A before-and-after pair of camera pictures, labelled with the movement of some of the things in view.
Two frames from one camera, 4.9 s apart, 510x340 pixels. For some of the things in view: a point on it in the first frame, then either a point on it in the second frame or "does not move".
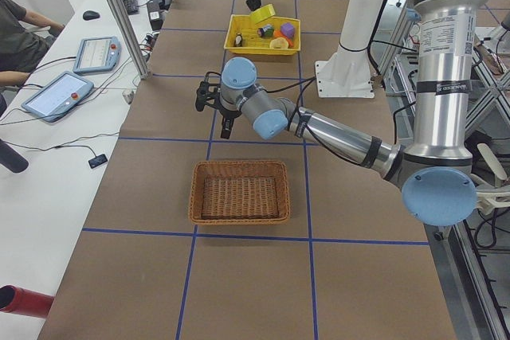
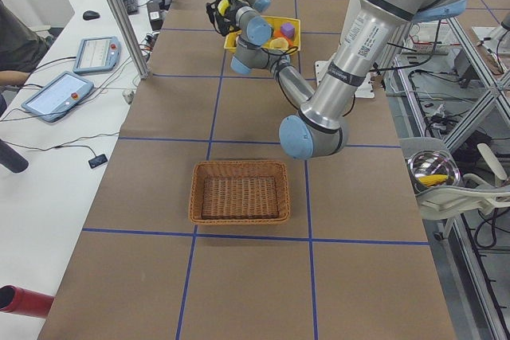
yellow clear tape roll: (263, 13) → (222, 5)
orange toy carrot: (290, 43) does not move
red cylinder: (15, 300) does not move
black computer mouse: (90, 15) does not move
